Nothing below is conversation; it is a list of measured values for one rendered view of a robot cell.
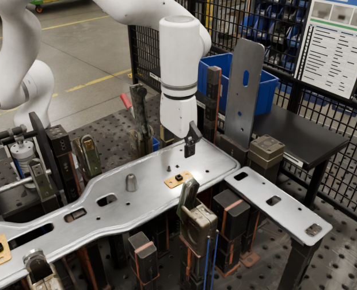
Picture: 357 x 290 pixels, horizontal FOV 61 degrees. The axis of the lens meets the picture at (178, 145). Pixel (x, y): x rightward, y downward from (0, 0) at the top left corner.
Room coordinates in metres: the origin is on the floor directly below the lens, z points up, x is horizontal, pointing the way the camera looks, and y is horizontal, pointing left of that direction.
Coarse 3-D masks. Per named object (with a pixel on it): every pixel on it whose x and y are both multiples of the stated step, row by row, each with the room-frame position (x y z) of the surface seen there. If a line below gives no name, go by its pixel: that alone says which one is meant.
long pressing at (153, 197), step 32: (160, 160) 0.74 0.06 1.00; (192, 160) 0.74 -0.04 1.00; (224, 160) 0.74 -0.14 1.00; (96, 192) 0.60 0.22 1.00; (128, 192) 0.60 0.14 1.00; (160, 192) 0.60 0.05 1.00; (0, 224) 0.49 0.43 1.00; (32, 224) 0.49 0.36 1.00; (64, 224) 0.49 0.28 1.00; (96, 224) 0.49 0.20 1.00; (128, 224) 0.49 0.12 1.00; (64, 256) 0.41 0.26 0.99; (0, 288) 0.33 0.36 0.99
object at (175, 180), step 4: (184, 172) 0.68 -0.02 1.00; (188, 172) 0.68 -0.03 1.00; (176, 176) 0.65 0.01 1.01; (180, 176) 0.65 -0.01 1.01; (184, 176) 0.66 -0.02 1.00; (188, 176) 0.66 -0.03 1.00; (192, 176) 0.66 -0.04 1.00; (168, 180) 0.65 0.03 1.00; (172, 180) 0.65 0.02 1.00; (176, 180) 0.65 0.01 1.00; (180, 180) 0.65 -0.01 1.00; (184, 180) 0.65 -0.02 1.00; (168, 184) 0.63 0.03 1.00; (172, 184) 0.63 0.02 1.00; (176, 184) 0.63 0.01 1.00
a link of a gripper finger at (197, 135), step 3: (192, 120) 0.62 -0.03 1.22; (189, 123) 0.61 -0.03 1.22; (192, 123) 0.61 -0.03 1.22; (189, 126) 0.61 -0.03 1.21; (192, 126) 0.60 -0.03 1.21; (195, 126) 0.61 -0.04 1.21; (192, 129) 0.60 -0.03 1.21; (195, 129) 0.60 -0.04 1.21; (198, 129) 0.60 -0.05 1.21; (192, 132) 0.60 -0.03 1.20; (195, 132) 0.59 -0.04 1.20; (198, 132) 0.59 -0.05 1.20; (195, 135) 0.59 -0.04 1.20; (198, 135) 0.59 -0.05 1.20; (201, 135) 0.59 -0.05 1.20; (195, 138) 0.59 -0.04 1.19; (198, 138) 0.58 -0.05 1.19; (201, 138) 0.59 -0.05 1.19; (198, 141) 0.59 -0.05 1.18
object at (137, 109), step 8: (136, 88) 0.82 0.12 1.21; (144, 88) 0.80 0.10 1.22; (136, 96) 0.82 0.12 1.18; (144, 96) 0.80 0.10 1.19; (136, 104) 0.80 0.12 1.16; (144, 104) 0.82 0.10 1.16; (136, 112) 0.80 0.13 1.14; (144, 112) 0.82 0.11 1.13; (136, 120) 0.80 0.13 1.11; (144, 120) 0.82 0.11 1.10; (136, 128) 0.80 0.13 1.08
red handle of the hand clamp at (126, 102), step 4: (120, 96) 0.90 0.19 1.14; (124, 96) 0.89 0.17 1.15; (124, 100) 0.88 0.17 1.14; (128, 100) 0.88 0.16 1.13; (124, 104) 0.88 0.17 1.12; (128, 104) 0.87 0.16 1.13; (128, 108) 0.86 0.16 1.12; (132, 108) 0.87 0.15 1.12; (132, 112) 0.85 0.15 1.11; (132, 116) 0.84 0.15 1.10; (144, 128) 0.81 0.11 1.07; (144, 132) 0.80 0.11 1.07
